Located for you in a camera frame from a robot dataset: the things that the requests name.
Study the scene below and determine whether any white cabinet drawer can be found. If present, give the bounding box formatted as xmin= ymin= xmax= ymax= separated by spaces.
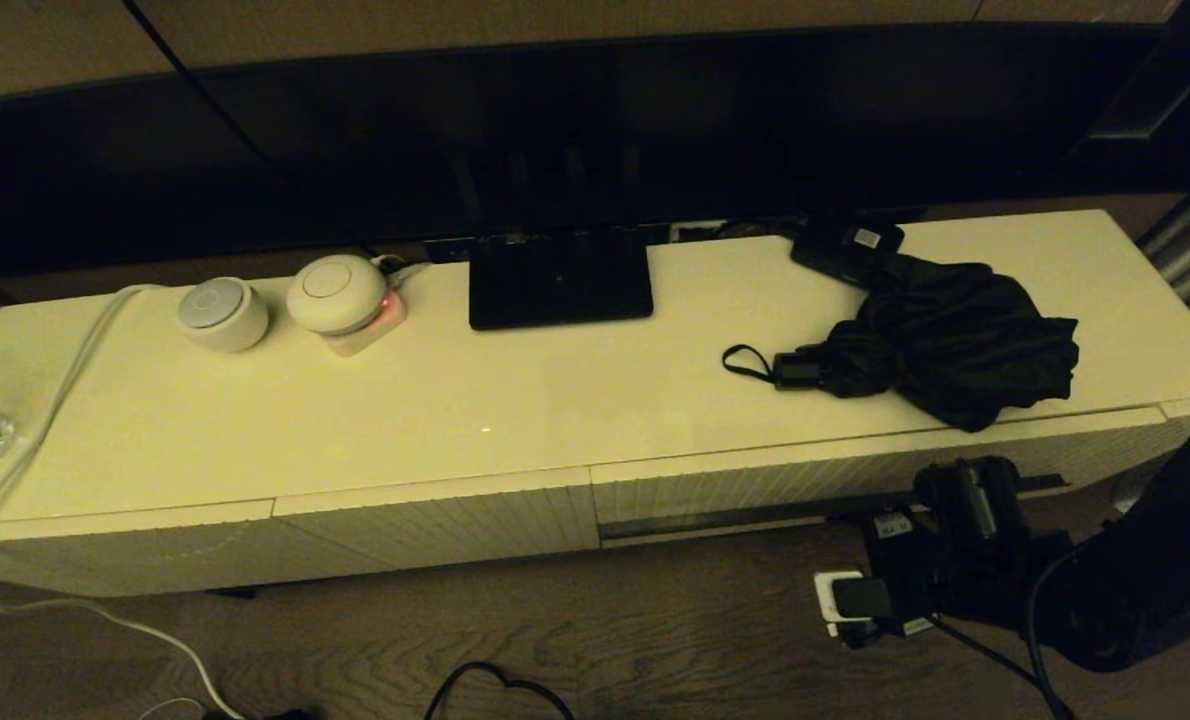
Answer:
xmin=591 ymin=405 xmax=1166 ymax=549

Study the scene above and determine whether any black umbrella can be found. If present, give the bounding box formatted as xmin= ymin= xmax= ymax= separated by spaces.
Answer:
xmin=721 ymin=255 xmax=1080 ymax=434

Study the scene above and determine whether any white tv cabinet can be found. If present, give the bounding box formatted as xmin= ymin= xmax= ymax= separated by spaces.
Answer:
xmin=0 ymin=208 xmax=1190 ymax=601

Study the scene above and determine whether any black box with white label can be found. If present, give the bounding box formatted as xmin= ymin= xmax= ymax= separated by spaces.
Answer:
xmin=788 ymin=213 xmax=906 ymax=291

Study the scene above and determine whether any white ribbed cabinet front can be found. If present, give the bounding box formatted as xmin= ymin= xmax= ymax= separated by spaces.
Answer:
xmin=273 ymin=466 xmax=602 ymax=581
xmin=0 ymin=498 xmax=278 ymax=601

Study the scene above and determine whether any large black television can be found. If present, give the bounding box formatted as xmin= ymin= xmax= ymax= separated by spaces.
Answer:
xmin=0 ymin=22 xmax=1190 ymax=286

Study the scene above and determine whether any white power strip red light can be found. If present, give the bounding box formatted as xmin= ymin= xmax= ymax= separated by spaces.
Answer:
xmin=321 ymin=290 xmax=409 ymax=359

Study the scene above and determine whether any white round dome device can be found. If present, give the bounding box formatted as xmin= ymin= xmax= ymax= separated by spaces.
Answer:
xmin=286 ymin=254 xmax=390 ymax=337

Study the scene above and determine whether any white speaker with grey top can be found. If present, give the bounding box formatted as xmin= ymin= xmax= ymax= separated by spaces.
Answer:
xmin=176 ymin=277 xmax=271 ymax=353

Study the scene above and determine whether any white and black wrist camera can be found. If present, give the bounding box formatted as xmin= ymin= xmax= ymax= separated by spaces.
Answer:
xmin=813 ymin=570 xmax=898 ymax=641

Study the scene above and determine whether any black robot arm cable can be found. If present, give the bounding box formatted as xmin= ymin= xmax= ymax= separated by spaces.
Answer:
xmin=930 ymin=540 xmax=1081 ymax=720

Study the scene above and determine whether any black floor cable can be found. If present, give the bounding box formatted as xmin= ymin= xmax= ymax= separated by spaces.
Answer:
xmin=423 ymin=660 xmax=578 ymax=720

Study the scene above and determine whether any black television base plate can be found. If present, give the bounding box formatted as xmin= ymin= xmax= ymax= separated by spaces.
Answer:
xmin=468 ymin=232 xmax=654 ymax=333

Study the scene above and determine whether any dark framed wall panel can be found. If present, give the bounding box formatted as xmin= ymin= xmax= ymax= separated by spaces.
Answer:
xmin=1090 ymin=0 xmax=1190 ymax=141

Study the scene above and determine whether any thin white cord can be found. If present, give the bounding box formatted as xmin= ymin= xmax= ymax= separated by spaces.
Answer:
xmin=375 ymin=255 xmax=434 ymax=289

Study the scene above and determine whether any thick white power cable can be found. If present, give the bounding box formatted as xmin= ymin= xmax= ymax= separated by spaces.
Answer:
xmin=0 ymin=284 xmax=248 ymax=720

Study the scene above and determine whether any thin black hanging cable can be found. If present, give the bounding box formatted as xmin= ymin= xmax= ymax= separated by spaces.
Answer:
xmin=123 ymin=0 xmax=381 ymax=256

